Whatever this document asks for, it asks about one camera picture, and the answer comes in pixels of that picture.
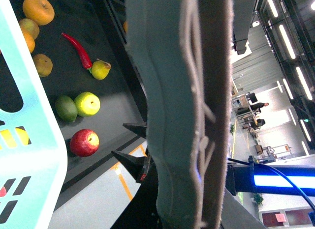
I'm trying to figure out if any light teal shopping basket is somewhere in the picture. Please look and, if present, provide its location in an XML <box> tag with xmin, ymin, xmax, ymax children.
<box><xmin>0</xmin><ymin>0</ymin><xmax>67</xmax><ymax>229</ymax></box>

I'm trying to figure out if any yellow lemon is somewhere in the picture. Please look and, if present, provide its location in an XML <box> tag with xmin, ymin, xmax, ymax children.
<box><xmin>0</xmin><ymin>126</ymin><xmax>31</xmax><ymax>150</ymax></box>

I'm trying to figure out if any green apple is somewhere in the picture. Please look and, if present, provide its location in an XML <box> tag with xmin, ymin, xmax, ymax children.
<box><xmin>74</xmin><ymin>91</ymin><xmax>100</xmax><ymax>117</ymax></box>

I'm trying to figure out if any yellow pear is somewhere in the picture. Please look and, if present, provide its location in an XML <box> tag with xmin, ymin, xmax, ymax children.
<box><xmin>91</xmin><ymin>59</ymin><xmax>111</xmax><ymax>80</ymax></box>

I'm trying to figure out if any red apple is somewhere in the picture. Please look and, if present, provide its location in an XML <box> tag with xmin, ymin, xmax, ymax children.
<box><xmin>69</xmin><ymin>129</ymin><xmax>100</xmax><ymax>157</ymax></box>

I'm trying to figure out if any red chili pepper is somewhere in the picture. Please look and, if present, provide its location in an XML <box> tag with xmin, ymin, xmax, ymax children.
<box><xmin>61</xmin><ymin>32</ymin><xmax>93</xmax><ymax>73</ymax></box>

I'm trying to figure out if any green mango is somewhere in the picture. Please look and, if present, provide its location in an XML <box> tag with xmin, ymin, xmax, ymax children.
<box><xmin>55</xmin><ymin>95</ymin><xmax>78</xmax><ymax>122</ymax></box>

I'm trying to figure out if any black front fruit tray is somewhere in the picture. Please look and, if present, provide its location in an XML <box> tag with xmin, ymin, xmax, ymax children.
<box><xmin>9</xmin><ymin>0</ymin><xmax>148</xmax><ymax>190</ymax></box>

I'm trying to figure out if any brown yellow russet fruit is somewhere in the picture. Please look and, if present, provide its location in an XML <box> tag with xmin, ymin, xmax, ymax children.
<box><xmin>32</xmin><ymin>54</ymin><xmax>53</xmax><ymax>77</ymax></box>

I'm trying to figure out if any yellow orange apple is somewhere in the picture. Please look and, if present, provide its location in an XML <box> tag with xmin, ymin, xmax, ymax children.
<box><xmin>23</xmin><ymin>32</ymin><xmax>35</xmax><ymax>53</ymax></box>

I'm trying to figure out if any small yellow green fruit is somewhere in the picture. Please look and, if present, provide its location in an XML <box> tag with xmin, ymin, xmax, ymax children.
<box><xmin>18</xmin><ymin>18</ymin><xmax>40</xmax><ymax>40</ymax></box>

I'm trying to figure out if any yellow orange round fruit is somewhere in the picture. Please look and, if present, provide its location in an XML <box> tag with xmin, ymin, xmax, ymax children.
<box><xmin>22</xmin><ymin>0</ymin><xmax>55</xmax><ymax>26</ymax></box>

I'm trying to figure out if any black cable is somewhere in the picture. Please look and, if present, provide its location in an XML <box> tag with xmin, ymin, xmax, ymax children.
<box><xmin>227</xmin><ymin>157</ymin><xmax>315</xmax><ymax>215</ymax></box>

